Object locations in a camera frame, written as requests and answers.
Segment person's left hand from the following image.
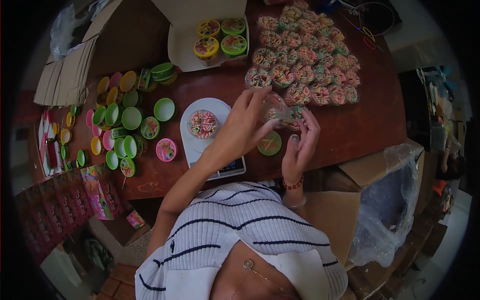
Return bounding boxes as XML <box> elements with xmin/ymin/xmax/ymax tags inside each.
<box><xmin>198</xmin><ymin>86</ymin><xmax>282</xmax><ymax>176</ymax></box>

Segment person's right hand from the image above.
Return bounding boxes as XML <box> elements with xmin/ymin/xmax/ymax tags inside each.
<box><xmin>281</xmin><ymin>108</ymin><xmax>322</xmax><ymax>181</ymax></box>

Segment person's left fingers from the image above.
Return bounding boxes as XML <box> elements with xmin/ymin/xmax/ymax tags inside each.
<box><xmin>234</xmin><ymin>86</ymin><xmax>274</xmax><ymax>113</ymax></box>

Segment person's right fingers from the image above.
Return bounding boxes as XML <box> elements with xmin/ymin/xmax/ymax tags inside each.
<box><xmin>301</xmin><ymin>108</ymin><xmax>322</xmax><ymax>154</ymax></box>

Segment person's right thumb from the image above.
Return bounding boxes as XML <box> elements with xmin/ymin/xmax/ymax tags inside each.
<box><xmin>287</xmin><ymin>134</ymin><xmax>301</xmax><ymax>158</ymax></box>

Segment person's left thumb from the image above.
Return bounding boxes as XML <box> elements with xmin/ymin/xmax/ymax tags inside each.
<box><xmin>255</xmin><ymin>118</ymin><xmax>282</xmax><ymax>142</ymax></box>

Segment clear plastic cup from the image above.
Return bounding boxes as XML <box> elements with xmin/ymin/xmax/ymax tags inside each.
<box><xmin>262</xmin><ymin>93</ymin><xmax>295</xmax><ymax>129</ymax></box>

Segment green lid with sticks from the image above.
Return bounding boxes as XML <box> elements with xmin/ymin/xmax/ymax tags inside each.
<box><xmin>257</xmin><ymin>130</ymin><xmax>283</xmax><ymax>157</ymax></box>

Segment green lidded candy jar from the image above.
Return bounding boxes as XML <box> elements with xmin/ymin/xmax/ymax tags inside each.
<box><xmin>221</xmin><ymin>17</ymin><xmax>247</xmax><ymax>36</ymax></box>
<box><xmin>220</xmin><ymin>34</ymin><xmax>248</xmax><ymax>59</ymax></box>

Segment clear cup with candy sticks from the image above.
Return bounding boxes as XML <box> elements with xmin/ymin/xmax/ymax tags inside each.
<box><xmin>187</xmin><ymin>109</ymin><xmax>219</xmax><ymax>140</ymax></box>

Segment yellow lidded candy jar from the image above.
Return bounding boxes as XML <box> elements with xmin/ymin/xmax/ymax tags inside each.
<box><xmin>193</xmin><ymin>36</ymin><xmax>220</xmax><ymax>67</ymax></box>
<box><xmin>197</xmin><ymin>19</ymin><xmax>221</xmax><ymax>38</ymax></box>

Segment group of filled candy cups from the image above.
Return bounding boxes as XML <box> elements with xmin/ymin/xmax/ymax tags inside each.
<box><xmin>244</xmin><ymin>3</ymin><xmax>361</xmax><ymax>132</ymax></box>

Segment white kitchen scale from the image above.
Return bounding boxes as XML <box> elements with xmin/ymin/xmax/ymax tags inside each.
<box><xmin>179</xmin><ymin>97</ymin><xmax>247</xmax><ymax>181</ymax></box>

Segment large brown cardboard box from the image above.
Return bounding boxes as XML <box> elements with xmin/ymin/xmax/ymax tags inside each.
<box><xmin>303</xmin><ymin>138</ymin><xmax>426</xmax><ymax>271</ymax></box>

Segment white open cardboard box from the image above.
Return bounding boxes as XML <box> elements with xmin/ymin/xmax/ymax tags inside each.
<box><xmin>151</xmin><ymin>0</ymin><xmax>251</xmax><ymax>73</ymax></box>

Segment pink printed lid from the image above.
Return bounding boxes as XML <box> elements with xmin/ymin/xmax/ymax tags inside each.
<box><xmin>155</xmin><ymin>138</ymin><xmax>178</xmax><ymax>163</ymax></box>

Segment person's body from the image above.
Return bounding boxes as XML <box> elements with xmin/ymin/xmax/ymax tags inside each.
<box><xmin>135</xmin><ymin>182</ymin><xmax>349</xmax><ymax>300</ymax></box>

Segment clear plastic bag liner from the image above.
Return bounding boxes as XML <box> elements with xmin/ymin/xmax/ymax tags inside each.
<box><xmin>348</xmin><ymin>143</ymin><xmax>424</xmax><ymax>268</ymax></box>

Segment cluttered shelf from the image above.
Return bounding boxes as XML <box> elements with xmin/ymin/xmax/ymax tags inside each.
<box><xmin>397</xmin><ymin>67</ymin><xmax>474</xmax><ymax>211</ymax></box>

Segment pile of coloured plastic lids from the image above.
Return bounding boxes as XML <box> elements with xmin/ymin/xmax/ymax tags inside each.
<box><xmin>59</xmin><ymin>62</ymin><xmax>179</xmax><ymax>178</ymax></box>

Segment small pink printed packet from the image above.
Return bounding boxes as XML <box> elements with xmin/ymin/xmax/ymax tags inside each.
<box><xmin>125</xmin><ymin>210</ymin><xmax>147</xmax><ymax>230</ymax></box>

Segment stack of flat brown cardboard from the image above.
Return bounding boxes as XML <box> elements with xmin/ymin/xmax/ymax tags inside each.
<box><xmin>33</xmin><ymin>32</ymin><xmax>103</xmax><ymax>107</ymax></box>

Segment crumpled clear plastic bag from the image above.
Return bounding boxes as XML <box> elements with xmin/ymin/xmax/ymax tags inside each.
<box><xmin>50</xmin><ymin>0</ymin><xmax>111</xmax><ymax>61</ymax></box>

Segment red and white folded cartons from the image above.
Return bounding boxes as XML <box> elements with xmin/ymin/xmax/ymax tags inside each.
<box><xmin>37</xmin><ymin>109</ymin><xmax>64</xmax><ymax>178</ymax></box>

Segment stack of pink printed cartons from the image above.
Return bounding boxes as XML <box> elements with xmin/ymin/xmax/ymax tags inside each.
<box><xmin>14</xmin><ymin>164</ymin><xmax>125</xmax><ymax>265</ymax></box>

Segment bundle of thin cables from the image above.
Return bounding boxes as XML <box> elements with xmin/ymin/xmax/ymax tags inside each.
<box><xmin>330</xmin><ymin>0</ymin><xmax>396</xmax><ymax>51</ymax></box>

